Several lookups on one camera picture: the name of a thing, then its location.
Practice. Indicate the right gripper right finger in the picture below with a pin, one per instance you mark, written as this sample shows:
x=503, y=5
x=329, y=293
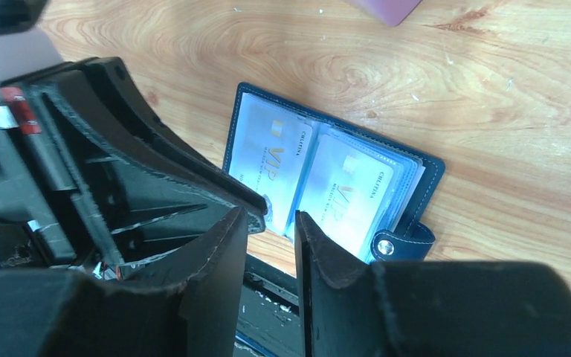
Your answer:
x=415, y=308

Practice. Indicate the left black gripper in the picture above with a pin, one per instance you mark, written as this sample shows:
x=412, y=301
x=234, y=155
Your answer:
x=99, y=176

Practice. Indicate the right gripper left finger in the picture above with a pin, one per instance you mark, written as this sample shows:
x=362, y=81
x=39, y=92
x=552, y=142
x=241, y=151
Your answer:
x=185, y=304

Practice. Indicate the blue leather card holder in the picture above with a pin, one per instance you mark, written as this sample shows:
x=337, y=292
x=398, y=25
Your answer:
x=399, y=234

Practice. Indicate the white VIP card left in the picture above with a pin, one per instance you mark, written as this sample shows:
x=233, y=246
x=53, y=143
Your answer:
x=270, y=145

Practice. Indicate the pink metronome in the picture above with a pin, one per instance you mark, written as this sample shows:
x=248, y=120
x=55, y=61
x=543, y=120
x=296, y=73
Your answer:
x=389, y=12

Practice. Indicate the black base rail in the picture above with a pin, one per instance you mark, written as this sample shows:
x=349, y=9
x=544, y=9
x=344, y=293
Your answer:
x=268, y=322

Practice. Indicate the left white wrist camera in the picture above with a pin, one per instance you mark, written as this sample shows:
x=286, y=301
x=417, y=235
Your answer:
x=24, y=47

